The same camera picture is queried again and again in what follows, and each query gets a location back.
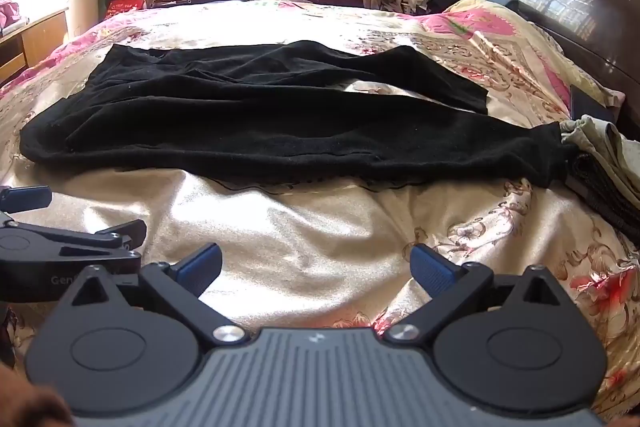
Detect wooden cabinet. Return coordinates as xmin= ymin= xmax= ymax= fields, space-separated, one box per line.
xmin=0 ymin=7 xmax=71 ymax=85

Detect pink cloth bag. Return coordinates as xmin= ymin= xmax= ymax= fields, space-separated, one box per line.
xmin=0 ymin=0 xmax=26 ymax=32

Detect beige crumpled cloth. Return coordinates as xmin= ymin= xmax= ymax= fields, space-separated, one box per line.
xmin=560 ymin=114 xmax=640 ymax=208

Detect person's left forearm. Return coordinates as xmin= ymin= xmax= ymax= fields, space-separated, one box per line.
xmin=0 ymin=359 xmax=76 ymax=427

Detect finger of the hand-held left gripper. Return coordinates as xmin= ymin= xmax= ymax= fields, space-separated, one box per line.
xmin=0 ymin=185 xmax=52 ymax=228
xmin=0 ymin=219 xmax=148 ymax=254

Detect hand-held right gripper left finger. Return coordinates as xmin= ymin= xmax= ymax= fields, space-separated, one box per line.
xmin=70 ymin=243 xmax=251 ymax=346

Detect dark striped cloth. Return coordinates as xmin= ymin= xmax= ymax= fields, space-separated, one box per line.
xmin=565 ymin=152 xmax=640 ymax=248

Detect floral satin bedspread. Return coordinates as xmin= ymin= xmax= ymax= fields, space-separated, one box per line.
xmin=0 ymin=0 xmax=640 ymax=427

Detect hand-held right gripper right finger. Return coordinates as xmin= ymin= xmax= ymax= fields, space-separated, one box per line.
xmin=384 ymin=243 xmax=563 ymax=348

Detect black pants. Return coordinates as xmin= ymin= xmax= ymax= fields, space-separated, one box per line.
xmin=19 ymin=39 xmax=581 ymax=190

